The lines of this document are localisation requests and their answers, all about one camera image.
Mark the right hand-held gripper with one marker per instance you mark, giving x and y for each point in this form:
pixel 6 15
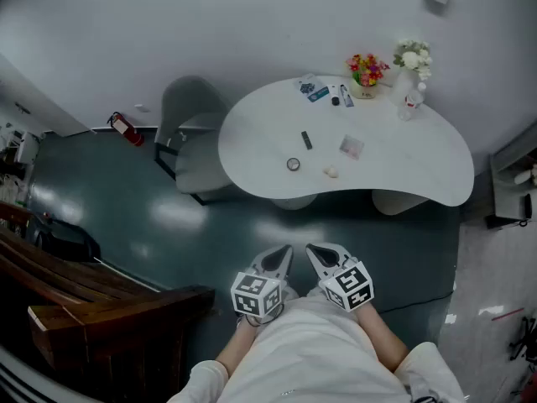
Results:
pixel 350 286

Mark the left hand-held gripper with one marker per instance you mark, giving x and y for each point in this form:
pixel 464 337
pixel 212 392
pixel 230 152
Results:
pixel 253 294

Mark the beige makeup sponge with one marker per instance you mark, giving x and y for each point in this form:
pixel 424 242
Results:
pixel 331 172

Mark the round compact mirror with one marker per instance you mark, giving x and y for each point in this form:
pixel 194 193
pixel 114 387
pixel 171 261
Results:
pixel 293 164

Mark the clear plastic sachet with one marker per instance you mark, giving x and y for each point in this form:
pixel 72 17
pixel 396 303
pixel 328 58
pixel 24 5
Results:
pixel 351 147

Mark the black lipstick tube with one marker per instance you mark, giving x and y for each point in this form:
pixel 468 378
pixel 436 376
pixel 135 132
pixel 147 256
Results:
pixel 306 140

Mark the person's right forearm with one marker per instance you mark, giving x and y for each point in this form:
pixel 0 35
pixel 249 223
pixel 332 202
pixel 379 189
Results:
pixel 379 338

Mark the person's left forearm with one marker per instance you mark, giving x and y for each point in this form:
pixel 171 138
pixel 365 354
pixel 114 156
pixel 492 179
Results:
pixel 235 346

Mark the white curved table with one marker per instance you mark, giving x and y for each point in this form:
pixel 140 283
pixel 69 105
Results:
pixel 272 120

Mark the person's white shirt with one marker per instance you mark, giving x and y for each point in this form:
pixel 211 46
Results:
pixel 310 351

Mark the pale blue tube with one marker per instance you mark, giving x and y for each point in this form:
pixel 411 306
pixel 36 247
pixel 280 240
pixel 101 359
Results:
pixel 346 95

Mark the white tube with black cap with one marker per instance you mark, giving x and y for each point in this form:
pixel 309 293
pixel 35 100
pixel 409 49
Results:
pixel 335 95

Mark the teal packet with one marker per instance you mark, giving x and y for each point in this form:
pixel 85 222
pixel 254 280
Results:
pixel 319 95

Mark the clear bottle with red label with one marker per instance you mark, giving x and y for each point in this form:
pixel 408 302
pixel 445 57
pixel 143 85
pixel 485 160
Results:
pixel 411 103

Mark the grey upholstered chair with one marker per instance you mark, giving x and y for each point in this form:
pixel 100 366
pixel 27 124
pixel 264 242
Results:
pixel 189 107

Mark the red strip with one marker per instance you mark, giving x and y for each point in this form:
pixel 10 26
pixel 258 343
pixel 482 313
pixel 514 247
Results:
pixel 507 314

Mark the colourful flowers in white pot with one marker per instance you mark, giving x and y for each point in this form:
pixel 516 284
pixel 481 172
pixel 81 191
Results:
pixel 366 76

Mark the grey shelf cabinet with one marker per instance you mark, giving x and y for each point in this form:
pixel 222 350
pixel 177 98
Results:
pixel 509 183

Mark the red fire extinguisher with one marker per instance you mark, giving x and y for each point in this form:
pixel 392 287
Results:
pixel 128 130

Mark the white flowers in white vase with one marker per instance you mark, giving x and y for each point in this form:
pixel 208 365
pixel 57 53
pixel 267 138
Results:
pixel 409 74

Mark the black tripod clutter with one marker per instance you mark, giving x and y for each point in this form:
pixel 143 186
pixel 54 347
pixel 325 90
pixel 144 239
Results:
pixel 524 340

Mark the striped white cushioned seat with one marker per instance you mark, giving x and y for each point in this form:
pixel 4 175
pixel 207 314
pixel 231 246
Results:
pixel 25 380

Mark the white storage rack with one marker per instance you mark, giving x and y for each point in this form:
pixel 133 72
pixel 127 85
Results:
pixel 21 149

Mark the black seat frame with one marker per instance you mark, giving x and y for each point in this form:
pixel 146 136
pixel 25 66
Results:
pixel 71 242

